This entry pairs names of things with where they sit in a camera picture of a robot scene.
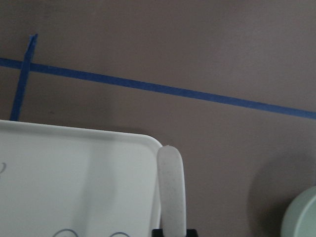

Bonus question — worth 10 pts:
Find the white bear tray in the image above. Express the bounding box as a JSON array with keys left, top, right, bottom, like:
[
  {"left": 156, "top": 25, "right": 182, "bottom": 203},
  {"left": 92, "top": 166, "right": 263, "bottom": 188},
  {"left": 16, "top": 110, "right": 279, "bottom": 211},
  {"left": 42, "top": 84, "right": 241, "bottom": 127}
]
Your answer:
[{"left": 0, "top": 120, "right": 161, "bottom": 237}]

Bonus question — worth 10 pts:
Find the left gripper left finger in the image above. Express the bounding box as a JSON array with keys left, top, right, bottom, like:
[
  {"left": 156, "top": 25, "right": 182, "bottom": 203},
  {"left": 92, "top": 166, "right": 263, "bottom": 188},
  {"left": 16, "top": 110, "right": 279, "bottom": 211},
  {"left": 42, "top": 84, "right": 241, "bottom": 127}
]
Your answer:
[{"left": 151, "top": 229, "right": 164, "bottom": 237}]

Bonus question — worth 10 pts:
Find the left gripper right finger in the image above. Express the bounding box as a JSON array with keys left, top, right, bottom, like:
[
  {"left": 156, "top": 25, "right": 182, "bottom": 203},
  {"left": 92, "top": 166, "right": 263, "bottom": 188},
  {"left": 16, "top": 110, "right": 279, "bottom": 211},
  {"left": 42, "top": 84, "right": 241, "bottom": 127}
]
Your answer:
[{"left": 186, "top": 229, "right": 198, "bottom": 237}]

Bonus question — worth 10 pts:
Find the mint green bowl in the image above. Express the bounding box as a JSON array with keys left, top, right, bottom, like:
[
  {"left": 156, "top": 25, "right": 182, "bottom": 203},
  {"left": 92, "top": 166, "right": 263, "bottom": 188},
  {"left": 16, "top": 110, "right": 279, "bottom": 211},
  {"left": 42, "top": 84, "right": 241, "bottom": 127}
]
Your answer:
[{"left": 280, "top": 186, "right": 316, "bottom": 237}]

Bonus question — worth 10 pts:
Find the white speckled spoon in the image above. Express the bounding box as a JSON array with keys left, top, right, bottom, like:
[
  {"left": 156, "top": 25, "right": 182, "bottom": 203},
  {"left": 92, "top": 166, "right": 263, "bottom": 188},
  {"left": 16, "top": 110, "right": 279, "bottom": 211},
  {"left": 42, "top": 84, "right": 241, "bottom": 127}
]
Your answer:
[{"left": 157, "top": 146, "right": 187, "bottom": 237}]

